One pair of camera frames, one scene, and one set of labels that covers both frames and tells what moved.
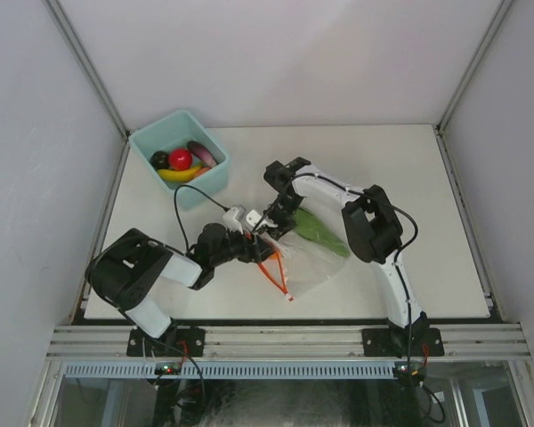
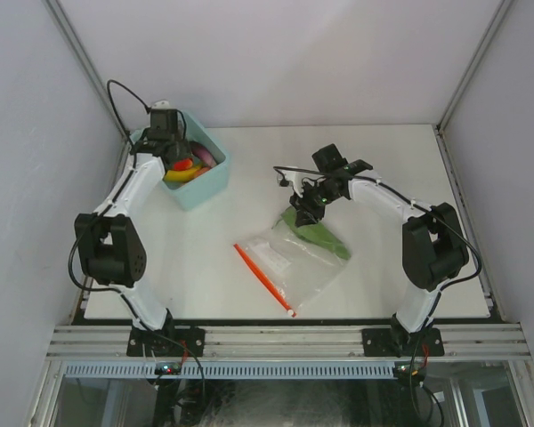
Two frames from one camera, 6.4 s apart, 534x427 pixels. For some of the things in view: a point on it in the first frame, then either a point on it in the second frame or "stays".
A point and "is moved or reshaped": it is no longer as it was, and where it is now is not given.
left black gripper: x=254 y=249 → x=183 y=149
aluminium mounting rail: x=290 y=341 stays
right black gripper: x=277 y=232 → x=306 y=213
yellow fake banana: x=184 y=175 stays
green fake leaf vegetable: x=310 y=226 stays
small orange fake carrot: x=202 y=171 stays
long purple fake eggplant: x=204 y=153 stays
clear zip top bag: x=310 y=254 is moved or reshaped
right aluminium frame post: x=465 y=81 stays
